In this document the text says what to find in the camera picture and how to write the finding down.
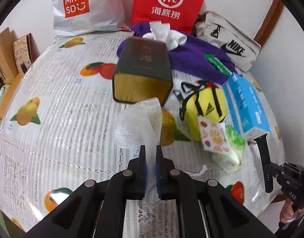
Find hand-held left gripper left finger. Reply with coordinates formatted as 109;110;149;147
25;145;146;238

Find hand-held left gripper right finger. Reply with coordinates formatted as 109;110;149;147
155;145;277;238

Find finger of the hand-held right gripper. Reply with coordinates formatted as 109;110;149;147
256;134;275;193

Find white foam net sleeve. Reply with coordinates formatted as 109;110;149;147
114;97;163;205

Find fruit print tissue pack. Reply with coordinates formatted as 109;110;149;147
197;119;231;153

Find yellow small bag black straps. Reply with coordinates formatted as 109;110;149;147
179;81;228;142

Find purple fabric storage basket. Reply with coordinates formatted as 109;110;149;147
117;22;236;86

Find white cloth gloves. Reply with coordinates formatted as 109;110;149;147
141;21;187;48

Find person's right hand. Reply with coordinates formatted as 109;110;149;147
279;198;304;225

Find white paper scrap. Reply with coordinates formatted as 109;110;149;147
189;165;208;178

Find blue tissue pack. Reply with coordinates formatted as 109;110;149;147
222;72;271;140

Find fruit print tablecloth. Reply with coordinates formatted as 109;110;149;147
0;33;286;238

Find dark green rectangular box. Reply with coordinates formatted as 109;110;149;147
112;37;174;107

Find grey waist bag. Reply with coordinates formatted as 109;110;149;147
192;11;262;73

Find red paper shopping bag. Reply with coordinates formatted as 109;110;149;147
130;0;210;34

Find white plastic shopping bag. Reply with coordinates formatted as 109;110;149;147
52;0;126;36

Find patterned book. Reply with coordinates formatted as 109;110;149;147
13;33;35;73

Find wooden bed headboard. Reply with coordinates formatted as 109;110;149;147
0;27;19;85

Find brown wooden door frame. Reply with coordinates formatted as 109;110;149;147
253;0;284;45

